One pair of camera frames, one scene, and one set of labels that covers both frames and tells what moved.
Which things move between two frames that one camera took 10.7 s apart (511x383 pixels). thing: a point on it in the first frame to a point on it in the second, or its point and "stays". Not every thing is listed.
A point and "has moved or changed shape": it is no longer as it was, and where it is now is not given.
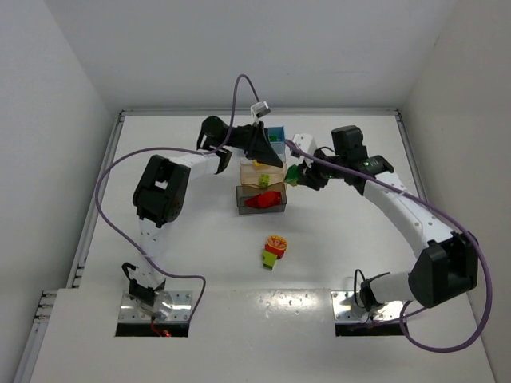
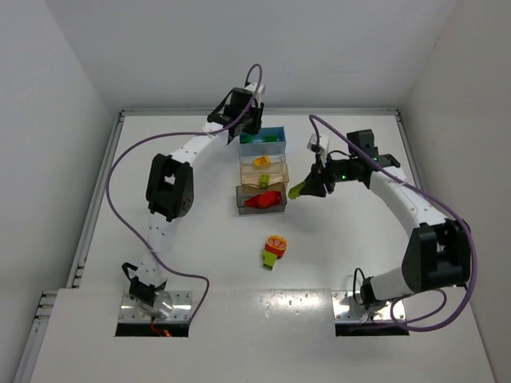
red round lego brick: (271, 198) stays
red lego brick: (279, 253) stays
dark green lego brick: (292, 171) has moved or changed shape
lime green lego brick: (293, 181) to (294, 191)
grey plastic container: (243, 192) stays
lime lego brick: (269, 260) stays
